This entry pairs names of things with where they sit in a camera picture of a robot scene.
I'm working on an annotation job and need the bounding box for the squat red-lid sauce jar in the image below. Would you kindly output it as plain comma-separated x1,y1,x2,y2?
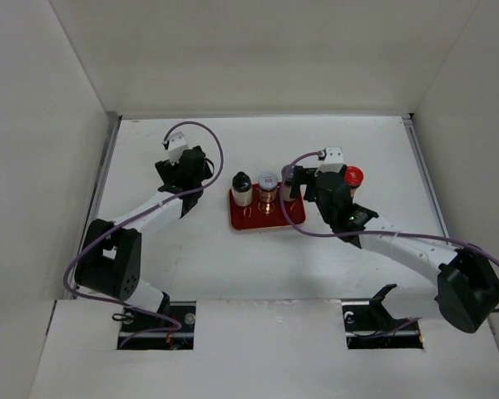
344,166,364,197

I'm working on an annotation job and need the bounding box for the black-top salt grinder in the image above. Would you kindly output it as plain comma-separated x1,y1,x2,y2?
280,165,295,202

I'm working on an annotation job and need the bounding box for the black-cap white bottle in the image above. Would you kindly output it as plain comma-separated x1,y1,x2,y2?
231,171,253,207

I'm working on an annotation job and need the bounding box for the grey-lid condiment jar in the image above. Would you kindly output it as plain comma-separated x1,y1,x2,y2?
257,171,279,215

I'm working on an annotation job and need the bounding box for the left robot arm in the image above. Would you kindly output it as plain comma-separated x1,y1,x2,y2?
74,145,213,332

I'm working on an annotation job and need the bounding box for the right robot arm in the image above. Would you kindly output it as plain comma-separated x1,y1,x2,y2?
284,165,499,333

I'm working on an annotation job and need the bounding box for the red lacquer tray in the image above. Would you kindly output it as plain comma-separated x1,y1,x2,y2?
228,184,306,231

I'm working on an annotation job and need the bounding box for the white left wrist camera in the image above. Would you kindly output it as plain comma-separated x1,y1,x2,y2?
163,131,189,165

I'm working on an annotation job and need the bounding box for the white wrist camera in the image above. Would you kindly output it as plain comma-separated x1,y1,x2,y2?
163,131,189,165
315,146,345,175

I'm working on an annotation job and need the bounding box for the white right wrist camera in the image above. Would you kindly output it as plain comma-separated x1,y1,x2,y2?
315,146,345,175

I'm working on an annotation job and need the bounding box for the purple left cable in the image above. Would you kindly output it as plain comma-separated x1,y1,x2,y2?
62,121,225,349

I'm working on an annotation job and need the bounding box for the purple cable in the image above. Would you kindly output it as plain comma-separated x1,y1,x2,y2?
278,150,499,337
62,121,225,349

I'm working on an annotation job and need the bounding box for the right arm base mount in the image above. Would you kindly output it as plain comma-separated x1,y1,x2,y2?
341,283,423,350

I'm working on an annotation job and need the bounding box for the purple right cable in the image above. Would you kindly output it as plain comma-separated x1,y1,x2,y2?
278,150,499,337

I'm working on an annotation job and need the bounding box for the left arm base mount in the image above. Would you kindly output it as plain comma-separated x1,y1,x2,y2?
111,302,197,351

